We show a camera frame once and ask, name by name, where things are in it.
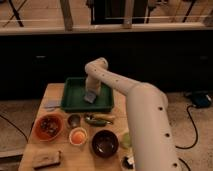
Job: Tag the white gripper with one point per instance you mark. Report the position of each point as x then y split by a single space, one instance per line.
93 85

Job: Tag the blue sponge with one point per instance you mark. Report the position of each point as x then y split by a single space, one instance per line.
90 97

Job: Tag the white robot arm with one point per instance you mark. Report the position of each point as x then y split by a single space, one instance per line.
146 108

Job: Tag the green plastic tray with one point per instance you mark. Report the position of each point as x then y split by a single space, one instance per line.
73 97

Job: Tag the brown block sponge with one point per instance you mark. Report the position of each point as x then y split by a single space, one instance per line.
43 160

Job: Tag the green pepper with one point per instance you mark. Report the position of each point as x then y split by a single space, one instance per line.
98 123

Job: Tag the grey blue cloth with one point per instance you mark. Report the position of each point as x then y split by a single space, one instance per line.
52 104

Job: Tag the small bowl with orange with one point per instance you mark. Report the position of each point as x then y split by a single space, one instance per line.
78 136

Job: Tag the dark brown bowl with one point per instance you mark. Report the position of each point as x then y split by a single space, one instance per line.
105 144

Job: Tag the orange bowl with food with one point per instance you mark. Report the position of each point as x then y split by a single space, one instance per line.
48 127

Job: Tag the green cup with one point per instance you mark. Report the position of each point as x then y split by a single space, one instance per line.
125 141

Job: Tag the black and white object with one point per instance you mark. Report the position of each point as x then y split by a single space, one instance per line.
126 163

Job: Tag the blue black floor device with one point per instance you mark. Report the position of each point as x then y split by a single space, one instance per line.
201 100

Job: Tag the wooden handled tool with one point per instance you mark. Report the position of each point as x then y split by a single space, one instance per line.
109 118

